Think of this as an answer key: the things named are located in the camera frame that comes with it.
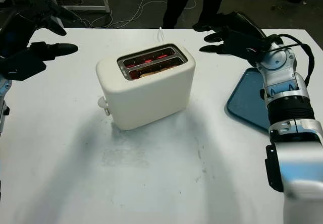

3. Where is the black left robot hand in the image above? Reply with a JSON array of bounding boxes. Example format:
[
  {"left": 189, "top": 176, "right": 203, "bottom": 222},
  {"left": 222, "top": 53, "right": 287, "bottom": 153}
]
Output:
[{"left": 0, "top": 0, "right": 79, "bottom": 62}]

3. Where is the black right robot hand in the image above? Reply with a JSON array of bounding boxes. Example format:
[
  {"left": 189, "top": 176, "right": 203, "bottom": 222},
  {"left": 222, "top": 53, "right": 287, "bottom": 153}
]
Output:
[{"left": 199, "top": 11, "right": 270, "bottom": 64}]

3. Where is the toasted bread slice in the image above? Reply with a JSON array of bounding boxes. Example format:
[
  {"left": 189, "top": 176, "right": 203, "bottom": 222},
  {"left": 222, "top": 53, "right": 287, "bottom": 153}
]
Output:
[{"left": 140, "top": 69, "right": 173, "bottom": 78}]

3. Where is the person in black trousers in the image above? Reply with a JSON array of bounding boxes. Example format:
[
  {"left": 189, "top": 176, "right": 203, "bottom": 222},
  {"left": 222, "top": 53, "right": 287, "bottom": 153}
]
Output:
[{"left": 163, "top": 0, "right": 227, "bottom": 32}]

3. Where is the white two-slot toaster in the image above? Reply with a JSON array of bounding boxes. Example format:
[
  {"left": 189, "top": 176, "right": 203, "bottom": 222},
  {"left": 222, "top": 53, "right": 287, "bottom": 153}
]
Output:
[{"left": 95, "top": 43, "right": 197, "bottom": 131}]

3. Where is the blue plastic tray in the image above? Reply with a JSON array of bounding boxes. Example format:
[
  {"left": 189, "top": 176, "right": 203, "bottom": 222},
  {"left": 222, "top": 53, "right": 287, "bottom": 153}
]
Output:
[{"left": 226, "top": 67, "right": 272, "bottom": 131}]

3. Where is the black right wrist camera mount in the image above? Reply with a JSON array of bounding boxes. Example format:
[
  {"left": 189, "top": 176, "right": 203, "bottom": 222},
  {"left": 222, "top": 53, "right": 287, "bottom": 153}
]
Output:
[{"left": 225, "top": 31, "right": 270, "bottom": 59}]

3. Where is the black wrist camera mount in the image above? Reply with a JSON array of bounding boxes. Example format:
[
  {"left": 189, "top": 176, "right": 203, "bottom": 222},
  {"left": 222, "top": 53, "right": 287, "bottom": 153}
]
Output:
[
  {"left": 0, "top": 51, "right": 48, "bottom": 81},
  {"left": 225, "top": 31, "right": 270, "bottom": 59}
]

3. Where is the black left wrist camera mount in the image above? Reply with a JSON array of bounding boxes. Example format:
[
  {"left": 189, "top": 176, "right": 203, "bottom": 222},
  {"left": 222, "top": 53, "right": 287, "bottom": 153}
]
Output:
[{"left": 0, "top": 51, "right": 48, "bottom": 81}]

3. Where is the white toaster power cord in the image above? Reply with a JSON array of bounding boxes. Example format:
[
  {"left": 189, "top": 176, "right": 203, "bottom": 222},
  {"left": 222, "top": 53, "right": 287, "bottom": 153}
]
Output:
[{"left": 155, "top": 26, "right": 165, "bottom": 41}]

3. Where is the long white floor cable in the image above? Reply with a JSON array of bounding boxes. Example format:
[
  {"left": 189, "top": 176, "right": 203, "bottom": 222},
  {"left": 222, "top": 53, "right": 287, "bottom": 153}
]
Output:
[{"left": 89, "top": 0, "right": 168, "bottom": 28}]

